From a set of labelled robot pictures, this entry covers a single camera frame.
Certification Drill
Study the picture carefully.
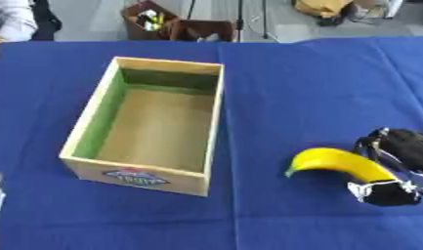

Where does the brown cardboard box with items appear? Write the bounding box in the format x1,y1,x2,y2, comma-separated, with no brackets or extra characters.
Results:
118,0,181,41

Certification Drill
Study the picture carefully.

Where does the black tripod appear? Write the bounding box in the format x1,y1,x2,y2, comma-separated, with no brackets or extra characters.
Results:
185,0,281,43

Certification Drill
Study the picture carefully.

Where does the tan bag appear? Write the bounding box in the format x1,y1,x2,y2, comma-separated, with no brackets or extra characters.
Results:
291,0,359,20

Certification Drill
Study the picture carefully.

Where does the yellow toy banana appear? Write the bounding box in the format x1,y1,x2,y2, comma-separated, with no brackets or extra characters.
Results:
284,146,400,184

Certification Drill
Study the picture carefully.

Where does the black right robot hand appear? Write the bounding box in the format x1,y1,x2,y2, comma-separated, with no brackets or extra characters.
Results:
346,127,423,207

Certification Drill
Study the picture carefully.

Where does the tan cardboard box green inside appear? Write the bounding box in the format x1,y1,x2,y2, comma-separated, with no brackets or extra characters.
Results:
57,56,227,197

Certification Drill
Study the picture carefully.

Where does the brown open cardboard box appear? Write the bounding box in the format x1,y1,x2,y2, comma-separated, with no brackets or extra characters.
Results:
168,19,238,43

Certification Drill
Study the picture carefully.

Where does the person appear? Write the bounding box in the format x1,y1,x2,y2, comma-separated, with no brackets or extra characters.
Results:
0,0,64,50

